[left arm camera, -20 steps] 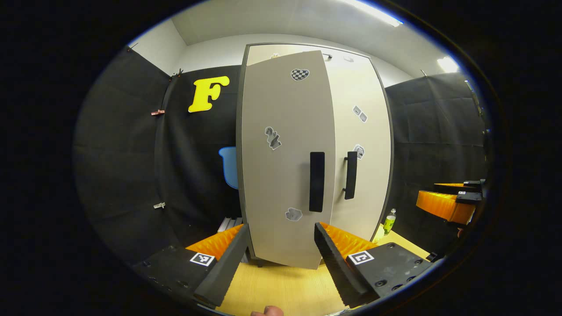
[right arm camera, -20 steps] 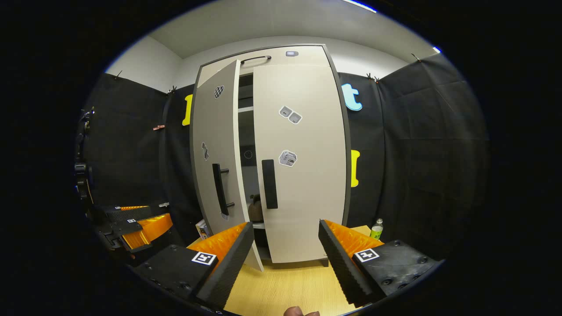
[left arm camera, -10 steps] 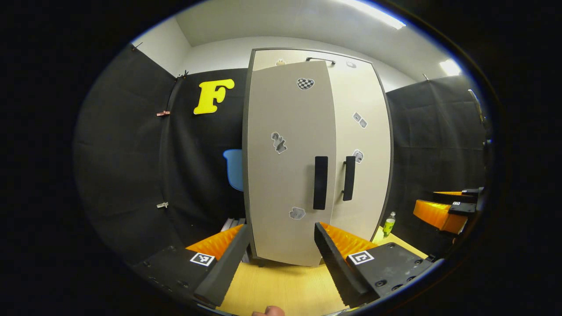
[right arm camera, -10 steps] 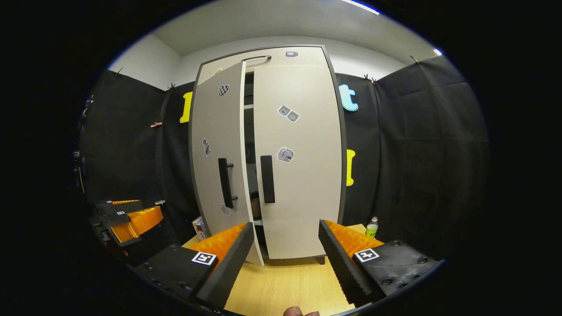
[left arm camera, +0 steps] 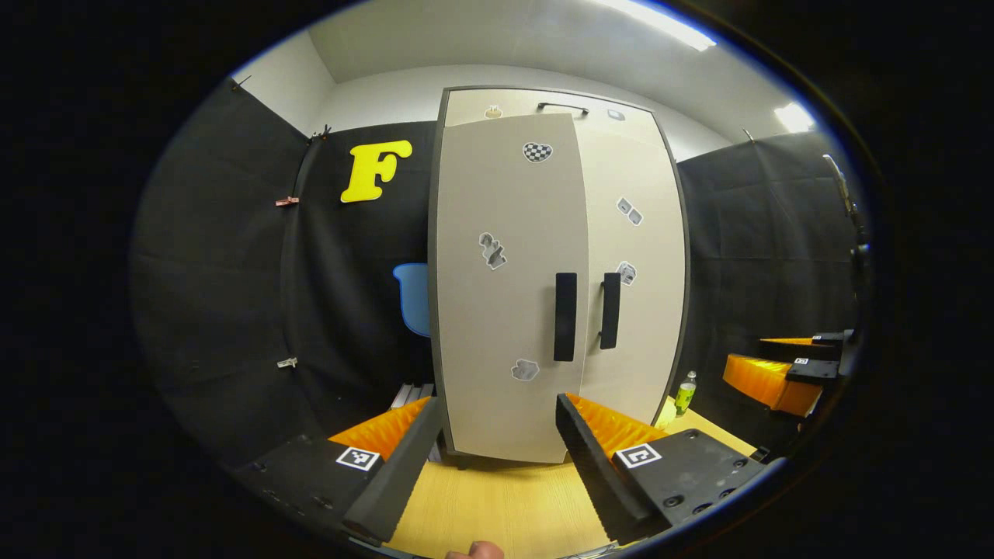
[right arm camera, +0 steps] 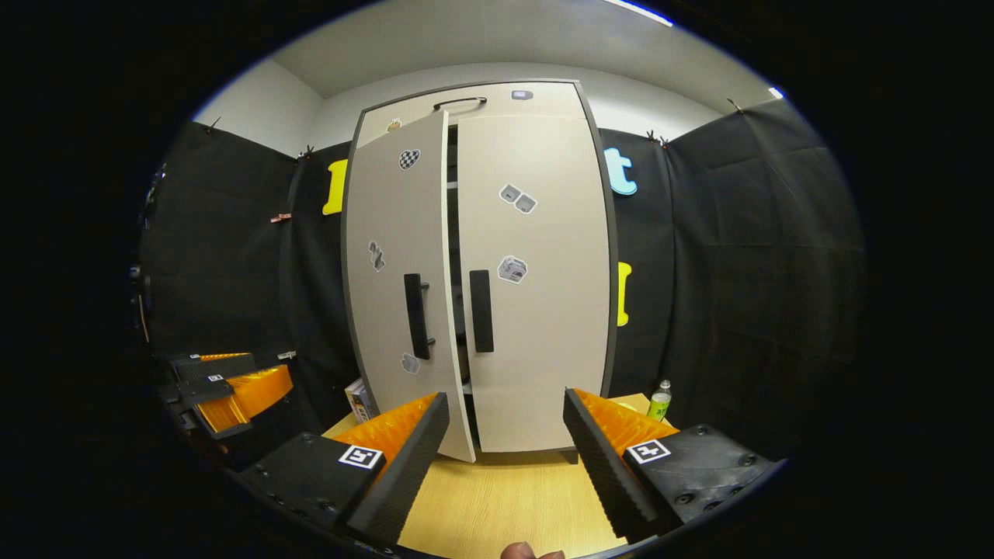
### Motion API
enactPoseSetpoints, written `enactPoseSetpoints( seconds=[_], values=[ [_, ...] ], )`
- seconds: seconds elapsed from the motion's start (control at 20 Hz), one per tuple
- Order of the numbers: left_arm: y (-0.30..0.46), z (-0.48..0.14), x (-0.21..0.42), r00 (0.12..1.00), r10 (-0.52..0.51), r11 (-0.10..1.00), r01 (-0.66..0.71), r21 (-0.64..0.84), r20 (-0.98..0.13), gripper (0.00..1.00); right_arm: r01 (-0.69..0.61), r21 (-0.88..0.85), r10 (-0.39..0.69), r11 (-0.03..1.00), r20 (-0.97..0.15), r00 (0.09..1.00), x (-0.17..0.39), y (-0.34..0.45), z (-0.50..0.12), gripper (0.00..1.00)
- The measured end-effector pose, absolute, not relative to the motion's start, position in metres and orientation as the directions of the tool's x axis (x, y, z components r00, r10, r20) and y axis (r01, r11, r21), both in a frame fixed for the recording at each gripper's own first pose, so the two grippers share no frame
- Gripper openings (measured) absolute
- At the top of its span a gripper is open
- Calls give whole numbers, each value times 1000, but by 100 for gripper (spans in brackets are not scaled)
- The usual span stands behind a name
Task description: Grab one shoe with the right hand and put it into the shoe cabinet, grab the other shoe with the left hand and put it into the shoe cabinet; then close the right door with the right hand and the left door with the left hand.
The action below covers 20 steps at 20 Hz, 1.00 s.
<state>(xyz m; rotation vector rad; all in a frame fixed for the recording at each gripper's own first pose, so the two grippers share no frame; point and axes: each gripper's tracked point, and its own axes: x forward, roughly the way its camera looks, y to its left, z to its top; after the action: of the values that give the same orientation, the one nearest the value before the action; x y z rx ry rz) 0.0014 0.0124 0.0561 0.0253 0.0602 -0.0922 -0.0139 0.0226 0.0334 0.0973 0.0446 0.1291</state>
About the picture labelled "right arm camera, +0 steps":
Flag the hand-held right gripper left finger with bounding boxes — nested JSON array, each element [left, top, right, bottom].
[[233, 392, 451, 544]]

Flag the green label drink bottle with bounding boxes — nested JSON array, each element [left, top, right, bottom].
[[646, 378, 674, 423]]

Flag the white shoe cabinet door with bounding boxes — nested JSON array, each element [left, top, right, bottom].
[[456, 114, 615, 454], [344, 111, 477, 464]]

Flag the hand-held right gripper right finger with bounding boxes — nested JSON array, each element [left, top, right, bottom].
[[563, 387, 777, 543]]

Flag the black door handle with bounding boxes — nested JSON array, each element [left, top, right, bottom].
[[468, 269, 496, 355], [403, 272, 433, 361]]

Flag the standing book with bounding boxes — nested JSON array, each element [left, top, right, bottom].
[[345, 377, 380, 425]]

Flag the white shoe cabinet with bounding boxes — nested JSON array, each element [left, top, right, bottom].
[[340, 78, 622, 467]]

